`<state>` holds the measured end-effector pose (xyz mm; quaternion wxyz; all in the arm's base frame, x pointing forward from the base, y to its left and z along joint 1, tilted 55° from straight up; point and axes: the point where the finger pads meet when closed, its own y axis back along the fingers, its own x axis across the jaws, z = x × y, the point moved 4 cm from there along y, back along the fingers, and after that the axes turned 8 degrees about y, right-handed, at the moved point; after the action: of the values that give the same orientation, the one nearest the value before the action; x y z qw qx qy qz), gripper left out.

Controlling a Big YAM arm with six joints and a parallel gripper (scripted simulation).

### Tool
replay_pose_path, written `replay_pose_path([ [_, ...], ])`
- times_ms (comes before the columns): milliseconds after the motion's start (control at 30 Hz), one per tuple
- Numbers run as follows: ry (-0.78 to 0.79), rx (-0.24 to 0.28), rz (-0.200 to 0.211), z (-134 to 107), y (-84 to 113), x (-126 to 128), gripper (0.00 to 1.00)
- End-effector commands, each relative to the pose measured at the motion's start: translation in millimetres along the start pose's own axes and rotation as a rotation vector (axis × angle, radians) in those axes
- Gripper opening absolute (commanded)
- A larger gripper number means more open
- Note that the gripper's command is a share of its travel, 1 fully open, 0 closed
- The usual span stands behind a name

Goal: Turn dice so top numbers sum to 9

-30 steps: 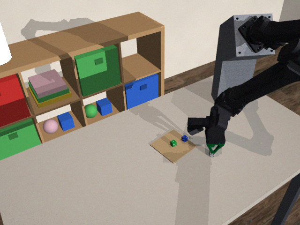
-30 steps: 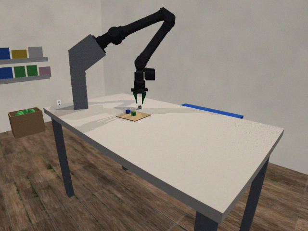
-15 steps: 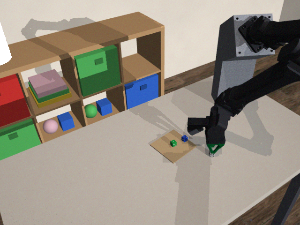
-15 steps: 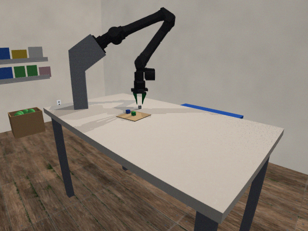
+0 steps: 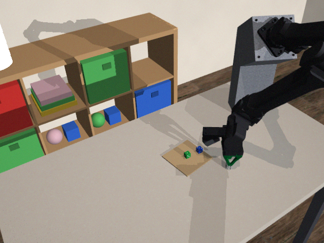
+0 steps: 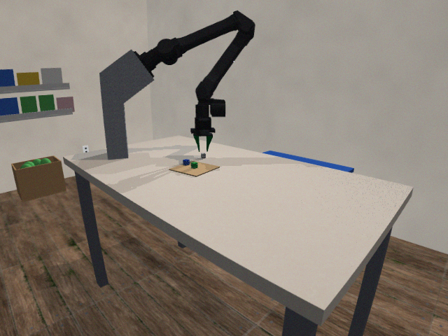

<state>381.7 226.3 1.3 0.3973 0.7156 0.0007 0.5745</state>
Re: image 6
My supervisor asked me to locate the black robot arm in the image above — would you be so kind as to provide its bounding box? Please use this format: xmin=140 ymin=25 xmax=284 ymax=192
xmin=134 ymin=10 xmax=255 ymax=135

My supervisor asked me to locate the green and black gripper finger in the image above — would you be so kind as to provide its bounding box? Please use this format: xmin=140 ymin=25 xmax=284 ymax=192
xmin=206 ymin=136 xmax=213 ymax=152
xmin=194 ymin=136 xmax=200 ymax=151

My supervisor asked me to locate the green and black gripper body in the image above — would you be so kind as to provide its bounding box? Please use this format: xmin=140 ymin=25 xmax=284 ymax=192
xmin=190 ymin=127 xmax=216 ymax=137

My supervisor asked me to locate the tan flat mat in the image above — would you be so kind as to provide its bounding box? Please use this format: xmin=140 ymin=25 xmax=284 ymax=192
xmin=169 ymin=162 xmax=219 ymax=177

